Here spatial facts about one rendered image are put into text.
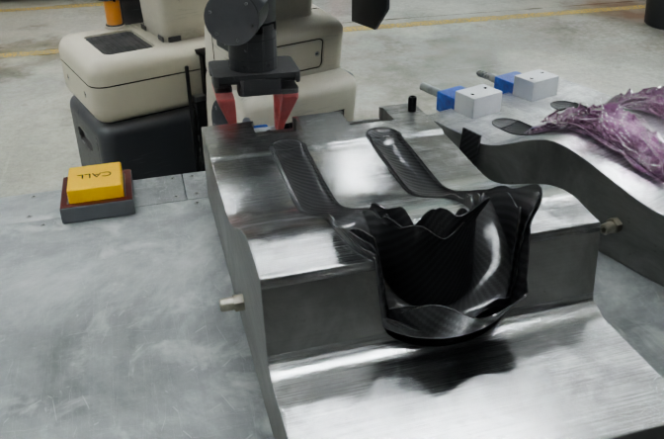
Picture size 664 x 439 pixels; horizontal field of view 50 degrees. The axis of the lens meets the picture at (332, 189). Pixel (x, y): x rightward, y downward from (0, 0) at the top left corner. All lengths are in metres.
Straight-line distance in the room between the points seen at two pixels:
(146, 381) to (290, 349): 0.15
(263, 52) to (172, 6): 0.61
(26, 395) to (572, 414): 0.41
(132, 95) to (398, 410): 1.01
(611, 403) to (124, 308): 0.42
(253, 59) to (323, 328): 0.41
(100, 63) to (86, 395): 0.85
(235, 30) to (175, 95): 0.67
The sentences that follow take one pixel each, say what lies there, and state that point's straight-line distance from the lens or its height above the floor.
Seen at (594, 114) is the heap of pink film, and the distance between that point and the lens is 0.80.
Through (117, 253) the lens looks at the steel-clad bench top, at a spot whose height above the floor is 0.80.
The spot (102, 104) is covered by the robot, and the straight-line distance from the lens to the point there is 1.37.
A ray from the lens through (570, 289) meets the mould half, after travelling 0.58.
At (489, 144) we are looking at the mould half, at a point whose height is 0.86.
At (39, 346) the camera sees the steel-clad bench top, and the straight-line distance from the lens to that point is 0.67.
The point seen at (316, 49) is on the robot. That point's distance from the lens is 1.22.
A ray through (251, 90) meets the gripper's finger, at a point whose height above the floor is 0.92.
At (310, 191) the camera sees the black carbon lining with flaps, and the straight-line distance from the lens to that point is 0.69.
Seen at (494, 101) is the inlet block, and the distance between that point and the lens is 0.95.
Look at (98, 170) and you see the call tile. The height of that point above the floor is 0.84.
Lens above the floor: 1.21
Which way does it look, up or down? 28 degrees down
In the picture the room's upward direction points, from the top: 1 degrees counter-clockwise
